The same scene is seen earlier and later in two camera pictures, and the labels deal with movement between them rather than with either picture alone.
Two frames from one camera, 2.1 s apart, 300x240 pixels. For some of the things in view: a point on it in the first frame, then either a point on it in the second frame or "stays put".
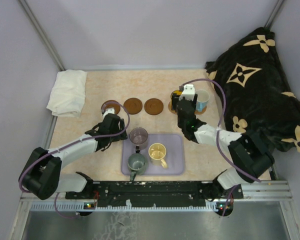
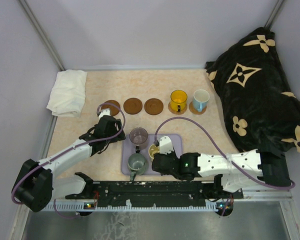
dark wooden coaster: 133,105 stays put
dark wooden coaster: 116,107 stays put
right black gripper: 175,99 -> 170,154
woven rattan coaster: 170,108 stays put
